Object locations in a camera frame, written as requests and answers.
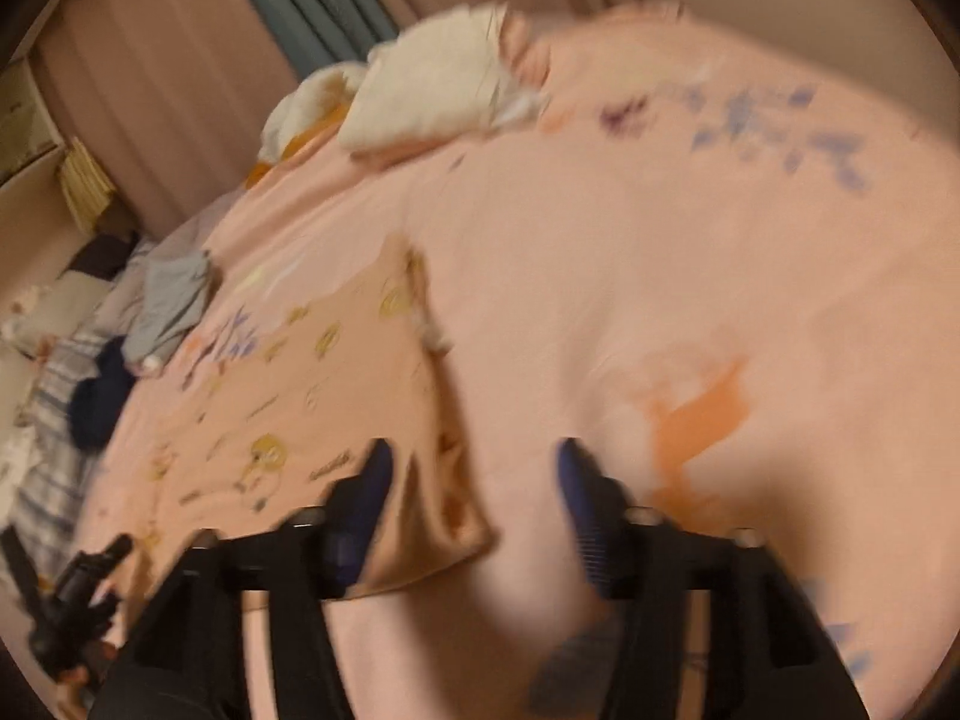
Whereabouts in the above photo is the pink cartoon print garment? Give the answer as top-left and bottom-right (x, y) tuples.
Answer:
(94, 234), (493, 596)

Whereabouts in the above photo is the left hand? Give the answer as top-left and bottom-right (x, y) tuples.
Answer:
(55, 665), (93, 720)

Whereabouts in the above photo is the plaid grey pillow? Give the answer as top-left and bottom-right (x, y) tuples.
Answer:
(10, 330), (109, 585)

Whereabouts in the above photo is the navy blue garment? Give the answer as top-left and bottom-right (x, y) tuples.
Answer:
(67, 337), (137, 452)

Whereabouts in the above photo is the beige pillow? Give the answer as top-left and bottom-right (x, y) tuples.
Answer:
(2, 270), (112, 358)

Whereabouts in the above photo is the grey crumpled garment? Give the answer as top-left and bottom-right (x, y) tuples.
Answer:
(122, 250), (213, 377)

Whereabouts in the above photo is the pink printed bed sheet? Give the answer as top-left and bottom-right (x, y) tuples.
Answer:
(73, 0), (960, 720)

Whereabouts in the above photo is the yellow fringed hanging cloth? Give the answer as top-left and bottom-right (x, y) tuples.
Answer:
(57, 137), (117, 236)

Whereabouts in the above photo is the pink beige curtain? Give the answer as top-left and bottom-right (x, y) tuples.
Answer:
(29, 0), (633, 236)

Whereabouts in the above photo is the white goose plush toy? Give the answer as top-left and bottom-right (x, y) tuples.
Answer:
(244, 62), (368, 188)

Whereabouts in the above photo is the cream folded garment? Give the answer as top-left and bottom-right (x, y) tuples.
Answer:
(337, 4), (550, 156)

